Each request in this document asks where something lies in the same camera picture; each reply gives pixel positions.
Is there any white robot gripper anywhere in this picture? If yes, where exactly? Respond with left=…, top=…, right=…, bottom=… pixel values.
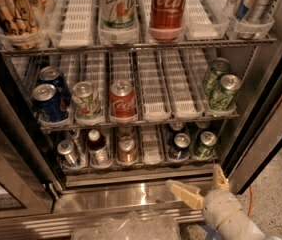
left=166, top=164, right=242, bottom=229

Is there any green can bottom shelf front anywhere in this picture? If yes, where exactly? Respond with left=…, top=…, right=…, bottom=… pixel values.
left=194, top=131, right=217, bottom=159

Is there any green can shelf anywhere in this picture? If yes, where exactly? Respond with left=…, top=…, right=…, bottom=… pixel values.
left=194, top=131, right=217, bottom=159
left=202, top=57, right=231, bottom=97
left=189, top=121, right=210, bottom=141
left=209, top=74, right=242, bottom=111

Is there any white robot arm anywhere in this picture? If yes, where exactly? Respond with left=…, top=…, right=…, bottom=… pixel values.
left=166, top=164, right=281, bottom=240

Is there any blue can bottom shelf front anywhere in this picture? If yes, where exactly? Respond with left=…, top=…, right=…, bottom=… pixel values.
left=168, top=133, right=190, bottom=160

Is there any green can bottom shelf rear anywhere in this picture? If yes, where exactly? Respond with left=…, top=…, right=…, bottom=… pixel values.
left=189, top=121, right=210, bottom=141

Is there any blue can bottom shelf rear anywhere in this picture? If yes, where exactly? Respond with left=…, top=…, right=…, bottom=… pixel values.
left=166, top=122, right=185, bottom=144

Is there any copper can bottom shelf front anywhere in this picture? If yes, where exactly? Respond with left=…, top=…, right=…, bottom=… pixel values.
left=118, top=136, right=137, bottom=164

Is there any green can middle shelf front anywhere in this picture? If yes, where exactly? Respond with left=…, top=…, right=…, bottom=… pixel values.
left=209, top=74, right=242, bottom=111

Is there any fridge right door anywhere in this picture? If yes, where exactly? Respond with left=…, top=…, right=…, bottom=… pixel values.
left=219, top=3, right=282, bottom=196

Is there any red Coca-Cola can middle shelf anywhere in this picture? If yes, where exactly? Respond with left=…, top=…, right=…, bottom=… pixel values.
left=110, top=80, right=135, bottom=118

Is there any green can middle shelf rear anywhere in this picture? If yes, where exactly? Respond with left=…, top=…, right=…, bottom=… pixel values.
left=202, top=57, right=231, bottom=97

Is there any silver can bottom shelf rear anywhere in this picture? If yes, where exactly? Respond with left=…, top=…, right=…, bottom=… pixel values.
left=64, top=129, right=86, bottom=156

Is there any white 7up can middle shelf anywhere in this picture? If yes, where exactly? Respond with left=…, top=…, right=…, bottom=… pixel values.
left=72, top=81, right=101, bottom=120

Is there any stainless steel fridge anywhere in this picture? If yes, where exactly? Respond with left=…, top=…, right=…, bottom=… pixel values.
left=0, top=0, right=277, bottom=240

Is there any silver can bottom shelf front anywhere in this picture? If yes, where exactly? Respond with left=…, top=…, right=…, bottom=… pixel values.
left=57, top=139, right=79, bottom=167

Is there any blue Pepsi can front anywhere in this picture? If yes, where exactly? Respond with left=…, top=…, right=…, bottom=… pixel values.
left=32, top=84, right=68, bottom=123

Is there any blue pepsi can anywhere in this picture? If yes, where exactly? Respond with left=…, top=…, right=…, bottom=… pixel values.
left=39, top=66, right=71, bottom=106
left=32, top=84, right=68, bottom=123

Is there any fridge left glass door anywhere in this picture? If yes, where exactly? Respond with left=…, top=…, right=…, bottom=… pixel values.
left=0, top=17, right=65, bottom=220

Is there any Coca-Cola bottle top shelf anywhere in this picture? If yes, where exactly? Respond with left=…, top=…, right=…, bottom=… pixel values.
left=149, top=0, right=186, bottom=42

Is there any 7up bottle top shelf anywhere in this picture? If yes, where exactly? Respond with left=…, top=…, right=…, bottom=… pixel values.
left=99, top=0, right=138, bottom=44

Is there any blue Pepsi can rear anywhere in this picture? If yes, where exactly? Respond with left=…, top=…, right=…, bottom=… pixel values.
left=39, top=66, right=71, bottom=106

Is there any blue tape cross on floor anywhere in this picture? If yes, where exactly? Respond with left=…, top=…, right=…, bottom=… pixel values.
left=198, top=222, right=222, bottom=240

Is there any dark bottle white cap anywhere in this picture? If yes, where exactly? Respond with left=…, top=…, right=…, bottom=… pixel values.
left=87, top=129, right=109, bottom=165

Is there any orange cable on floor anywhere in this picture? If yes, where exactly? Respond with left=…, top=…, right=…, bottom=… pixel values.
left=246, top=185, right=255, bottom=222

